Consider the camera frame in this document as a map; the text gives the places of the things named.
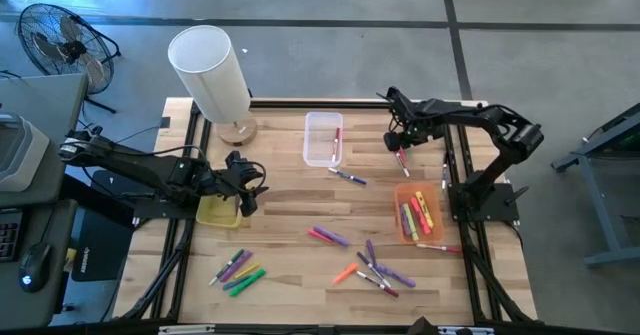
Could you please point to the black computer mouse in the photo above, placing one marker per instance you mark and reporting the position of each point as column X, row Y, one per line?
column 35, row 265

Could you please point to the yellow plastic bin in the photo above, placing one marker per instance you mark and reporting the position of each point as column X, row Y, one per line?
column 215, row 215

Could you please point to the red cap white marker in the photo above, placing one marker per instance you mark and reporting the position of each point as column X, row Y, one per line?
column 439, row 248

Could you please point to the black floor fan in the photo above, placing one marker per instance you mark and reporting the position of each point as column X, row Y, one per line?
column 72, row 50

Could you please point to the dark grey desk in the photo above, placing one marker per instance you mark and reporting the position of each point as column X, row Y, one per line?
column 45, row 225

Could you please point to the short purple marker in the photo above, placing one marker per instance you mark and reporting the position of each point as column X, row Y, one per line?
column 372, row 251

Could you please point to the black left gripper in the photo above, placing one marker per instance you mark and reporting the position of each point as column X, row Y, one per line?
column 235, row 180

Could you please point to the black keyboard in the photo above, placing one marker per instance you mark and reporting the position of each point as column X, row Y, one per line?
column 10, row 235

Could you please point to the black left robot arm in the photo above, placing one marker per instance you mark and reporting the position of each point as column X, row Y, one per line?
column 150, row 167

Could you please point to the yellow thin highlighter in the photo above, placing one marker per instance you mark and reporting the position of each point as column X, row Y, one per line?
column 247, row 272

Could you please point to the silver bracket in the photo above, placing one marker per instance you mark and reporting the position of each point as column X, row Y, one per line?
column 185, row 329
column 465, row 330

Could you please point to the black square clip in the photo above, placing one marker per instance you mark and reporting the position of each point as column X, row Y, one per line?
column 165, row 122

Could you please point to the orange highlighter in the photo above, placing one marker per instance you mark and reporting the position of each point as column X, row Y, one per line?
column 346, row 274

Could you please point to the grey plastic appliance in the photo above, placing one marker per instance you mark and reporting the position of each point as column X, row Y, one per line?
column 20, row 155

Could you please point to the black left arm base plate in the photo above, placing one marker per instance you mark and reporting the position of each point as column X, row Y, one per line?
column 160, row 211

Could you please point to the pink highlighter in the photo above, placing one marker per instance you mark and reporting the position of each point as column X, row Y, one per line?
column 401, row 155
column 319, row 235
column 421, row 216

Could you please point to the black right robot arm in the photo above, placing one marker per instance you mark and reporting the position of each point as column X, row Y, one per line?
column 475, row 117

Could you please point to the teal marker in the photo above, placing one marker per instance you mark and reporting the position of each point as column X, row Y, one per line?
column 231, row 287

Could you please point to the brown red thin marker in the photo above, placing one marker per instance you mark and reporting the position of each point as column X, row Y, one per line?
column 404, row 169

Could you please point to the blue thin marker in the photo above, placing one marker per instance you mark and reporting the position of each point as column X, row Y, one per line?
column 347, row 175

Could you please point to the black control box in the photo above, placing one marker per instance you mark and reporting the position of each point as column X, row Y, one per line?
column 100, row 255

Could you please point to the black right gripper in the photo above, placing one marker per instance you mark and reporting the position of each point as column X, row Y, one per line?
column 410, row 127

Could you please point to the purple Expo thin marker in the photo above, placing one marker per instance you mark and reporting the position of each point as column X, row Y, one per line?
column 373, row 269

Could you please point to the white shade wooden base lamp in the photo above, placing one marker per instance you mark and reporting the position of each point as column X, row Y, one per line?
column 210, row 75

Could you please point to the grey side table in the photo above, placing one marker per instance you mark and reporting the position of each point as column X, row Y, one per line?
column 50, row 100

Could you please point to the dark red thin marker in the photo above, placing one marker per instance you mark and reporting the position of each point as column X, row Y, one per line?
column 377, row 284

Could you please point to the clear plastic bin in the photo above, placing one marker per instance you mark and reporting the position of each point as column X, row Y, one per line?
column 317, row 145

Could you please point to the light green highlighter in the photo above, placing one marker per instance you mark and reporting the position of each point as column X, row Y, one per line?
column 411, row 222

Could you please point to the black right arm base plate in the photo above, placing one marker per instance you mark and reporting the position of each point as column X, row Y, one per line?
column 500, row 205

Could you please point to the orange plastic bin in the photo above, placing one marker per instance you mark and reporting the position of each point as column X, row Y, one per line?
column 437, row 225

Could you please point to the blue grey metal table frame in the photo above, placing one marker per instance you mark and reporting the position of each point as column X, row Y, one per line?
column 594, row 190

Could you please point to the green thin marker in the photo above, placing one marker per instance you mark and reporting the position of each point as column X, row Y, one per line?
column 226, row 266

